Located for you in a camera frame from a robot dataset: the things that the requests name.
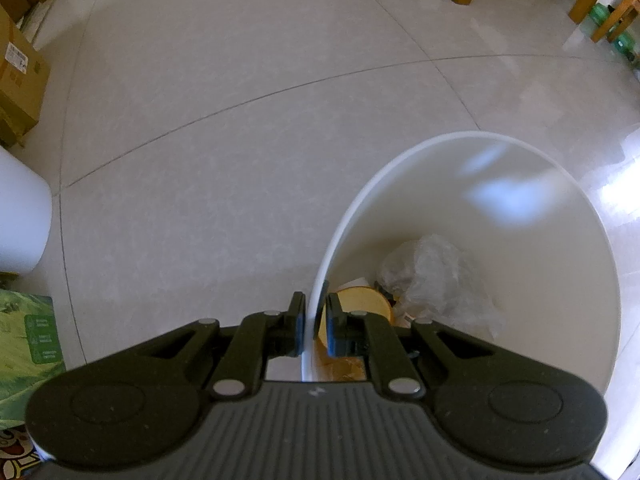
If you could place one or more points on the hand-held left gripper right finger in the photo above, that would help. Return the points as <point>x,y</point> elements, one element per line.
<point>333,327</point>

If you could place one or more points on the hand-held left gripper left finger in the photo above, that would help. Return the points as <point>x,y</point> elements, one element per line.
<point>299,331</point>

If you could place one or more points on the clear plastic bag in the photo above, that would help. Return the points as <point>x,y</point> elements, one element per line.
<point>435,280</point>

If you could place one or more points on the white plastic bin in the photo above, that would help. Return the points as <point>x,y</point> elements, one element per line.
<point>550,285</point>
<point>20,220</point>

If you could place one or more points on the green printed packet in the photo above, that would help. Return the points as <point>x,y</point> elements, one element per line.
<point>25,355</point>

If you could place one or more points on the cartoon printed packet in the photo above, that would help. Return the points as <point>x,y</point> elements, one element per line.
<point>12,452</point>

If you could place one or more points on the large cardboard box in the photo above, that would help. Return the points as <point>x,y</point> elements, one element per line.
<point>17,80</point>

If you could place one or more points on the green plastic bottle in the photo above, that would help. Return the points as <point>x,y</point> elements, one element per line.
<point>627,46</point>
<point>600,16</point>

